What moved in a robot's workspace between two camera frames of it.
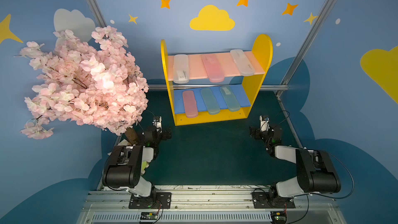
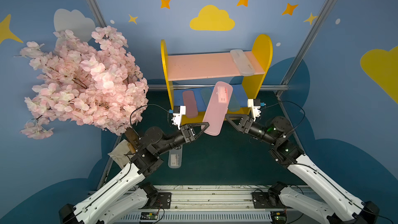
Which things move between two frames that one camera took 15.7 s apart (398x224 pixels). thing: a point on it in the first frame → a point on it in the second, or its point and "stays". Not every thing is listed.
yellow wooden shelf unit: (216, 87) stays
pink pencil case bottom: (190, 107) stays
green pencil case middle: (210, 101) stays
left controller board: (148, 215) stays
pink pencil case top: (214, 70) → (217, 107)
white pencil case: (242, 63) stays
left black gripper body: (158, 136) → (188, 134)
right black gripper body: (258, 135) → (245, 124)
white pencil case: (181, 68) → (175, 157)
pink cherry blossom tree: (91, 79) stays
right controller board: (279, 217) stays
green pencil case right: (230, 100) stays
